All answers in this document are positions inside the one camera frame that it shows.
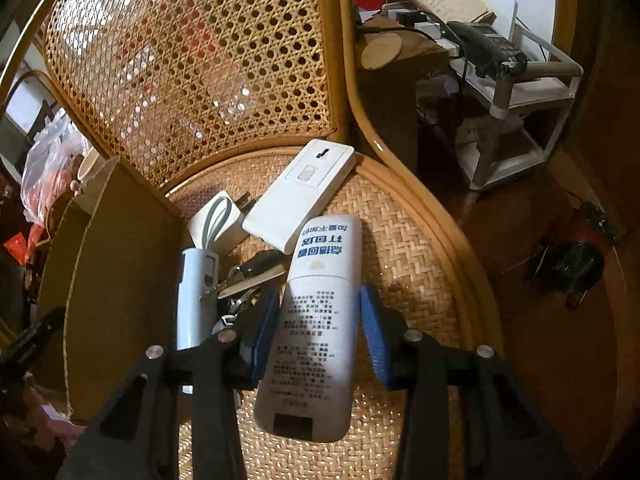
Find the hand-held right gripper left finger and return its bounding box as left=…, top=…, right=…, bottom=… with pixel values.
left=55, top=285, right=281, bottom=480

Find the bunch of keys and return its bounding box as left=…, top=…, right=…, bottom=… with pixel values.
left=200, top=250, right=286, bottom=326

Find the rattan chair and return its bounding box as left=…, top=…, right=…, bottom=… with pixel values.
left=0, top=0, right=633, bottom=480

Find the black desk telephone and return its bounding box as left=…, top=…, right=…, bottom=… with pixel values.
left=446, top=21, right=530, bottom=78

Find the wooden log stool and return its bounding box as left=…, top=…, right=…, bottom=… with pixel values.
left=360, top=30, right=451, bottom=72

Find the white panel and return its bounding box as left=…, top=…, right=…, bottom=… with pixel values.
left=475, top=0, right=518, bottom=43

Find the cardboard box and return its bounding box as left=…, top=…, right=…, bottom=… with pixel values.
left=37, top=156, right=191, bottom=423

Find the white charger with cable loop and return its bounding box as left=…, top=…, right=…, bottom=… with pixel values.
left=187, top=191, right=258, bottom=256

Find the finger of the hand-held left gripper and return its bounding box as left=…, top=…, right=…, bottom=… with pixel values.
left=0, top=306, right=67, bottom=376

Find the white printed bottle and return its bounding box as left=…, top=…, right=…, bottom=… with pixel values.
left=252, top=215, right=363, bottom=443

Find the white metal cart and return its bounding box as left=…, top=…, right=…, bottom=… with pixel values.
left=450, top=25, right=585, bottom=192

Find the clear plastic bag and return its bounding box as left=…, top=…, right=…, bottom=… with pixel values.
left=20, top=107, right=93, bottom=226

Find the cream mug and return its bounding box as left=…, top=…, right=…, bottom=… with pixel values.
left=75, top=149, right=113, bottom=196

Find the white power strip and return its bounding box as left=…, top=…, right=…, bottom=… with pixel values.
left=382, top=2, right=461, bottom=58

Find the light blue stick device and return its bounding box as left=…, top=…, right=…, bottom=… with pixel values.
left=175, top=246, right=223, bottom=396

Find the black and red floor appliance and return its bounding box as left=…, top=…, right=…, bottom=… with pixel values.
left=525, top=200, right=626, bottom=311

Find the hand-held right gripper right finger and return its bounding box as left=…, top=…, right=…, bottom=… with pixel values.
left=357, top=285, right=586, bottom=480

